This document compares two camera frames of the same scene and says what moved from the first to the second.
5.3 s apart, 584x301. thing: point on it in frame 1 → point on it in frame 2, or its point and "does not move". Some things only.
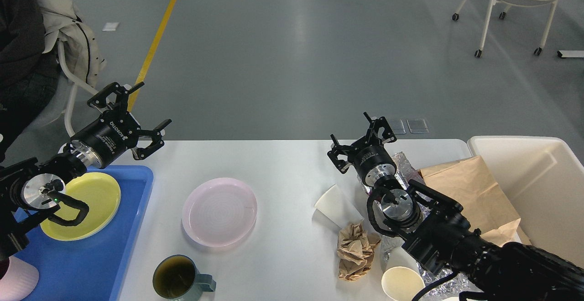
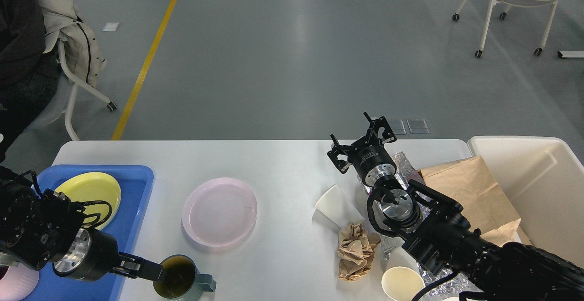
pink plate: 219,211 does not move
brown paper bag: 470,182 does not move
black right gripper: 370,160 does not move
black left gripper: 115,130 → 93,256
